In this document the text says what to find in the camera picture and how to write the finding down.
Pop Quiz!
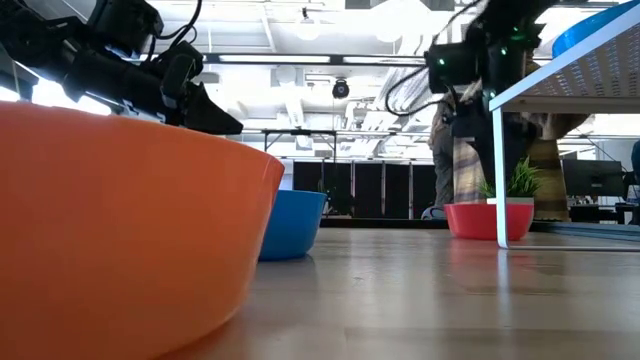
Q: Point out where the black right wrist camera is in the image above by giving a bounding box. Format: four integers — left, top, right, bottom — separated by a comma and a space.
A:
451, 94, 489, 140

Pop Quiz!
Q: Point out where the black room divider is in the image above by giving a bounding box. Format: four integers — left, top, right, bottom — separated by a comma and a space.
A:
292, 159, 436, 220

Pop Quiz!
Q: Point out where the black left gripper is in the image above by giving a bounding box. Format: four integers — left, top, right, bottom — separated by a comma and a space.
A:
102, 59, 245, 137

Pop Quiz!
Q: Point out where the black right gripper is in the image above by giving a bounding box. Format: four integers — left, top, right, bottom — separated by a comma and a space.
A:
479, 94, 544, 202

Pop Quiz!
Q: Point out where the red plastic mini bowl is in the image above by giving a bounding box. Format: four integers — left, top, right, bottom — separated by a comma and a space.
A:
443, 201, 536, 243

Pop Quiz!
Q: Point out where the white perforated metal shelf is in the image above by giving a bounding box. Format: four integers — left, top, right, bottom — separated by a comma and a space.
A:
488, 3, 640, 253

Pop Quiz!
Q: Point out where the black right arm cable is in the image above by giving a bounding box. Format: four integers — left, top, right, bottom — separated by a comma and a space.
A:
383, 63, 454, 118

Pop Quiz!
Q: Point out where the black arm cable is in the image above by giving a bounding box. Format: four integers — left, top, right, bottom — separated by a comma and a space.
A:
153, 0, 205, 45
383, 63, 454, 118

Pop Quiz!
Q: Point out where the green plant in white pot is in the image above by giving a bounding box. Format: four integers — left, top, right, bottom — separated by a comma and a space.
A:
477, 155, 545, 206

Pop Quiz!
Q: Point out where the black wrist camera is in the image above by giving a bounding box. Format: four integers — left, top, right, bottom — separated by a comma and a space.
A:
451, 94, 489, 140
158, 41, 205, 110

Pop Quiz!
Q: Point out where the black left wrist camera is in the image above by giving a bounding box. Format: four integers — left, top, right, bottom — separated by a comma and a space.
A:
158, 41, 205, 110

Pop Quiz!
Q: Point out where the blue plastic mini bowl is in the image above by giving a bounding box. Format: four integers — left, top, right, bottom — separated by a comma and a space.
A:
551, 3, 637, 58
257, 189, 329, 263

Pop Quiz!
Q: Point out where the orange plastic mini bowl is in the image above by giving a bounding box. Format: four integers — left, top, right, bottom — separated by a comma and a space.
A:
0, 101, 286, 360

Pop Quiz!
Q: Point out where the black metal rack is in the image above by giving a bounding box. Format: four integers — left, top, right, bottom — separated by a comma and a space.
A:
260, 128, 340, 164

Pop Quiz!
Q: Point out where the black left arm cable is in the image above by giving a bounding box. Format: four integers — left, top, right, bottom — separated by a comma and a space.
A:
153, 0, 205, 45

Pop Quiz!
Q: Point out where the black monitor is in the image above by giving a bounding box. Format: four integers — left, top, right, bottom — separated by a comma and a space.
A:
561, 158, 625, 200

